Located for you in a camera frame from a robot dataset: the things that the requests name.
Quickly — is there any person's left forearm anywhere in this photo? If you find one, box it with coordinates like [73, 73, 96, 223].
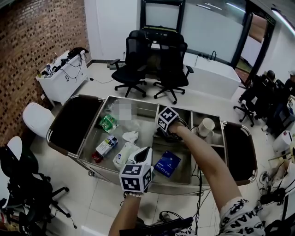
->
[108, 195, 142, 236]

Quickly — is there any black chair with gear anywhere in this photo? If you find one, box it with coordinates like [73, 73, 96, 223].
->
[0, 146, 71, 236]

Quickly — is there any white toilet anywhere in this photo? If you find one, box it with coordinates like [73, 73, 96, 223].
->
[22, 101, 56, 138]

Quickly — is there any black mesh office chair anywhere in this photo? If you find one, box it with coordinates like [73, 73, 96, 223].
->
[109, 29, 152, 98]
[153, 33, 195, 105]

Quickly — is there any black case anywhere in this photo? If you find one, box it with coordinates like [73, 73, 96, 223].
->
[268, 103, 291, 137]

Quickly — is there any small red packet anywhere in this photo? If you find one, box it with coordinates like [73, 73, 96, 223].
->
[92, 151, 104, 163]

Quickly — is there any white round table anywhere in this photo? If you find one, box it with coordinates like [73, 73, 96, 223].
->
[0, 136, 23, 201]

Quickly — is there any white and blue carton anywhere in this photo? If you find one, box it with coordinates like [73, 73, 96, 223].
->
[95, 135, 119, 156]

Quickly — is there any white cylinder appliance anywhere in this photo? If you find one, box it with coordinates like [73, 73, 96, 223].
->
[272, 130, 295, 154]

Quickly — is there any green exit sign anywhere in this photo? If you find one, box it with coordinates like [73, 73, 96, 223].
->
[265, 14, 277, 26]

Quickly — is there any black strap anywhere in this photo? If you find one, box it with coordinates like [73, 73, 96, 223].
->
[119, 216, 194, 236]

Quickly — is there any white mug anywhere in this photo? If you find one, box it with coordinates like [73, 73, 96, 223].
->
[198, 118, 216, 138]

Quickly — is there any white bathtub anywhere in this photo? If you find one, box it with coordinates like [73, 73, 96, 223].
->
[183, 52, 242, 100]

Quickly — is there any black framed screen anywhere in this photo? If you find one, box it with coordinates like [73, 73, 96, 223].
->
[139, 0, 186, 34]

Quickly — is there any white tissue pack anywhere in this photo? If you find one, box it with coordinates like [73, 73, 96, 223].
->
[112, 141, 140, 171]

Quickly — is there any stainless steel compartment cart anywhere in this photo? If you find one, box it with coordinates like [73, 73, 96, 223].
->
[46, 94, 259, 197]

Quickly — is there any green snack packet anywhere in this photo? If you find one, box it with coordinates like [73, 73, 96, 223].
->
[99, 114, 118, 134]

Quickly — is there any frosted glass window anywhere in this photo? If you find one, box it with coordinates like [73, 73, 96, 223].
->
[180, 0, 245, 64]

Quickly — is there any black cable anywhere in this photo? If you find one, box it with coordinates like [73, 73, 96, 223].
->
[191, 159, 204, 236]

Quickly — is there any white bead bracelet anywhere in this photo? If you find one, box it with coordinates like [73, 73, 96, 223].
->
[124, 191, 142, 199]

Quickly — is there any blue drip coffee packet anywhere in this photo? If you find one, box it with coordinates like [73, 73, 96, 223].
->
[153, 150, 182, 178]

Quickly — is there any white sink cabinet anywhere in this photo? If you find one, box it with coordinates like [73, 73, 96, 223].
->
[35, 49, 89, 107]

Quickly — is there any person's printed white clothing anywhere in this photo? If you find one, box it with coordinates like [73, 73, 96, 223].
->
[179, 196, 266, 236]

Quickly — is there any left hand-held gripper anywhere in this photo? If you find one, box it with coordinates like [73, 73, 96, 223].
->
[119, 147, 154, 193]

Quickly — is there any white plastic bag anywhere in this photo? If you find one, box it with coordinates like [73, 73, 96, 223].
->
[122, 130, 139, 144]

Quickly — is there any person's right forearm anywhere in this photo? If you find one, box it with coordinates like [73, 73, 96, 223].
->
[166, 120, 243, 208]

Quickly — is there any clear plastic bag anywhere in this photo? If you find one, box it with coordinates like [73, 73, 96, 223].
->
[106, 101, 139, 130]

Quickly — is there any long ceiling light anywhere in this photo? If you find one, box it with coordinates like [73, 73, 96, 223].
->
[271, 7, 295, 35]

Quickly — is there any black bag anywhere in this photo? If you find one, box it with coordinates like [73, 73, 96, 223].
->
[260, 187, 287, 206]

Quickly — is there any black door frame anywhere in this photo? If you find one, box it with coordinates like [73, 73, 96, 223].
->
[231, 11, 276, 79]

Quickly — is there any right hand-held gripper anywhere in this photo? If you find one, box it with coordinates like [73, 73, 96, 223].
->
[156, 106, 183, 142]

